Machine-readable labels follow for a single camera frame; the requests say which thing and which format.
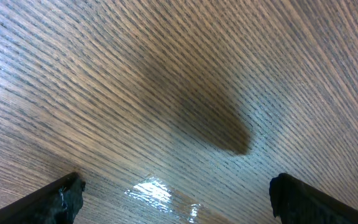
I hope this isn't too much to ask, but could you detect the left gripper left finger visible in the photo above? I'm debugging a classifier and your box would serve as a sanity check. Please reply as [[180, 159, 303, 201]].
[[0, 172, 86, 224]]

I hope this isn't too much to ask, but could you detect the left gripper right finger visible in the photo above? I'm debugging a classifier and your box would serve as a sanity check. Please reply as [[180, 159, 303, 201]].
[[269, 173, 358, 224]]

